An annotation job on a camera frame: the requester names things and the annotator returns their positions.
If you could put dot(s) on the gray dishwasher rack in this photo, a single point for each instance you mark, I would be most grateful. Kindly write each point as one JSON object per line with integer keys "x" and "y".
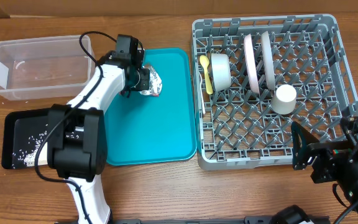
{"x": 240, "y": 130}

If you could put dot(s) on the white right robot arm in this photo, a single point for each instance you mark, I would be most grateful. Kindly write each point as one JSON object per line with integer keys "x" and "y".
{"x": 348, "y": 174}

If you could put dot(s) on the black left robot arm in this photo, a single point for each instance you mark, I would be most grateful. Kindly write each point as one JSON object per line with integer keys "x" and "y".
{"x": 76, "y": 142}

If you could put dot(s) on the white paper cup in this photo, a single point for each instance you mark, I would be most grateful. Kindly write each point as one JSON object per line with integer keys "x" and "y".
{"x": 284, "y": 99}

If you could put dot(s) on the spilled white grains pile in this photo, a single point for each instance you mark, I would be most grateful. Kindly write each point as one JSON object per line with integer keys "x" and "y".
{"x": 27, "y": 141}

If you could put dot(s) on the yellow plastic spoon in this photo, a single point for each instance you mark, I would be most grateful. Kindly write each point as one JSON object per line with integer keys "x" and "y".
{"x": 204, "y": 61}

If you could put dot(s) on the black plastic tray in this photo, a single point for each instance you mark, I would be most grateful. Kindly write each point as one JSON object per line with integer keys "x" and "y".
{"x": 27, "y": 118}

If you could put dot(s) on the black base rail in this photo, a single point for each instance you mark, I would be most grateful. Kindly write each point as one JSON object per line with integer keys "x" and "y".
{"x": 245, "y": 220}

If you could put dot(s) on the gray plate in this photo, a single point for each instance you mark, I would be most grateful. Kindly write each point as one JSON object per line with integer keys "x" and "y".
{"x": 268, "y": 61}

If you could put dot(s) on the teal serving tray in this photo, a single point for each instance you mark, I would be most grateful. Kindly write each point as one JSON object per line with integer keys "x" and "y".
{"x": 152, "y": 129}

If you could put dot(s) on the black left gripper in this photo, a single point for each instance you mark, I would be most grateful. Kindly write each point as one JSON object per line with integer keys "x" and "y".
{"x": 145, "y": 81}

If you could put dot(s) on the pink plastic utensil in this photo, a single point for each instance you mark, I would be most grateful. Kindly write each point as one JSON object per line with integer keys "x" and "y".
{"x": 201, "y": 93}

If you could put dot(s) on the clear plastic bin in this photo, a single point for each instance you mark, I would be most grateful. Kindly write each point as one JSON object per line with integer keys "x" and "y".
{"x": 44, "y": 67}

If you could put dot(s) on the foil wrapper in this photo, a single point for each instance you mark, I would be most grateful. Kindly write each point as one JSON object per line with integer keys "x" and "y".
{"x": 155, "y": 82}

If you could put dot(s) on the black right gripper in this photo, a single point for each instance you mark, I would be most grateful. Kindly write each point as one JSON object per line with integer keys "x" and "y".
{"x": 328, "y": 154}

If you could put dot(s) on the gray bowl of grains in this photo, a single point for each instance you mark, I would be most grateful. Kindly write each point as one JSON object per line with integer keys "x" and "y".
{"x": 221, "y": 71}

